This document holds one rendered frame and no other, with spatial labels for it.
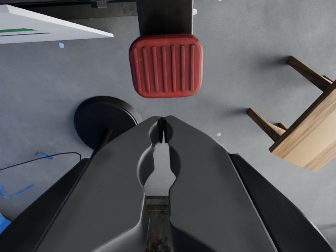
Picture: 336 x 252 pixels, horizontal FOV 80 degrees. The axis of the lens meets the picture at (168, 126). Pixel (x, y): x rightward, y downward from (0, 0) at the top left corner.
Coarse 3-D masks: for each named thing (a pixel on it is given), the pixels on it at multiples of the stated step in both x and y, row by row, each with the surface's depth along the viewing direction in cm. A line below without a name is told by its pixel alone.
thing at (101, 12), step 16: (0, 0) 28; (16, 0) 28; (32, 0) 29; (48, 0) 63; (64, 0) 75; (80, 0) 36; (96, 0) 27; (64, 16) 82; (80, 16) 82; (96, 16) 82; (112, 16) 82
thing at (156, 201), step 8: (152, 200) 143; (160, 200) 142; (168, 200) 142; (152, 208) 142; (160, 208) 142; (168, 208) 142; (152, 216) 138; (160, 216) 138; (168, 216) 138; (152, 224) 133; (160, 224) 133; (168, 224) 133; (152, 232) 128; (160, 232) 128; (168, 232) 128; (152, 240) 124; (160, 240) 124; (168, 240) 124; (152, 248) 120; (160, 248) 120; (168, 248) 120
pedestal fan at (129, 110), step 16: (96, 96) 103; (80, 112) 105; (96, 112) 105; (112, 112) 104; (128, 112) 105; (80, 128) 110; (96, 128) 110; (112, 128) 110; (128, 128) 110; (96, 144) 116; (32, 160) 124; (80, 160) 99
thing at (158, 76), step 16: (144, 48) 18; (160, 48) 18; (176, 48) 18; (192, 48) 18; (144, 64) 19; (160, 64) 19; (176, 64) 19; (192, 64) 19; (144, 80) 20; (160, 80) 20; (176, 80) 20; (192, 80) 20; (144, 96) 21; (160, 96) 21; (176, 96) 21
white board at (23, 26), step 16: (0, 16) 34; (16, 16) 35; (32, 16) 37; (48, 16) 42; (0, 32) 54; (16, 32) 56; (32, 32) 58; (48, 32) 60; (64, 32) 62; (80, 32) 64; (96, 32) 68
